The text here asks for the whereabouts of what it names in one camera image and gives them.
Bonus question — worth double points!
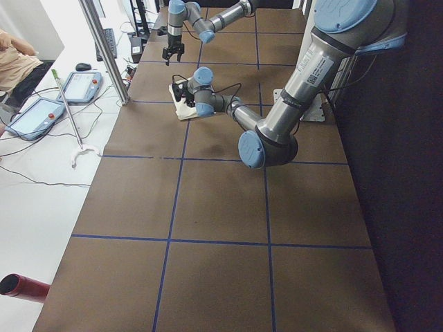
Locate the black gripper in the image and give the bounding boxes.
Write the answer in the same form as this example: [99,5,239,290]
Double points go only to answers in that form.
[183,87,195,107]
[162,34,185,66]

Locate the cream long-sleeve cat shirt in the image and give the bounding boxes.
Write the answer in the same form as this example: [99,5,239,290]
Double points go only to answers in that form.
[169,81,214,120]

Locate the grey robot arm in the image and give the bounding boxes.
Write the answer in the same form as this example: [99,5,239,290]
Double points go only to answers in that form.
[182,1,410,168]
[162,0,260,66]

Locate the black box white label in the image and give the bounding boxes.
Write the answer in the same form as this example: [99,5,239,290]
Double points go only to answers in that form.
[129,36,143,64]

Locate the black keyboard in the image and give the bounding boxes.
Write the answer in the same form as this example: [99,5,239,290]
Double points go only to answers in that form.
[95,28,118,62]

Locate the black computer mouse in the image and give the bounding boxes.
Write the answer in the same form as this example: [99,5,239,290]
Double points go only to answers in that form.
[75,62,92,72]

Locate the far blue teach pendant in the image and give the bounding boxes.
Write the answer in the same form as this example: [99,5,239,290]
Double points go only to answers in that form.
[62,71,102,104]

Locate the blue teach pendant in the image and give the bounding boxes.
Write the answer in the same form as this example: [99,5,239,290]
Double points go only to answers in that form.
[6,98,66,141]
[62,71,102,104]

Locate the grabber stick with white hook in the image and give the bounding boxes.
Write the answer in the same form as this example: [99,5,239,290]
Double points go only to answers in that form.
[51,69,101,169]

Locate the person in beige shirt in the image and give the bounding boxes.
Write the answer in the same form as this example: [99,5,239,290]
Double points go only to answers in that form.
[1,30,54,107]

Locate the near blue teach pendant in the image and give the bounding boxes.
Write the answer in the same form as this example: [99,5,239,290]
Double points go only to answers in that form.
[6,98,66,141]

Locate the red tube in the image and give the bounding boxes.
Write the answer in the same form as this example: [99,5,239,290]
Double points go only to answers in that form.
[1,274,51,303]

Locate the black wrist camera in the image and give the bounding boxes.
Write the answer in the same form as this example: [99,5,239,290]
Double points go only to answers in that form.
[171,81,188,102]
[157,26,168,36]

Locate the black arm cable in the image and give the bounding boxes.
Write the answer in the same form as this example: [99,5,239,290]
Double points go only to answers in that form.
[172,74,243,115]

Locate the aluminium frame post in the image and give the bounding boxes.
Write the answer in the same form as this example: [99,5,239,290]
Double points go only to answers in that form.
[79,0,130,105]

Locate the white camera mast with base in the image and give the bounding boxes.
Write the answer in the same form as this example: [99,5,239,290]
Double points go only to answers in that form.
[266,1,332,125]

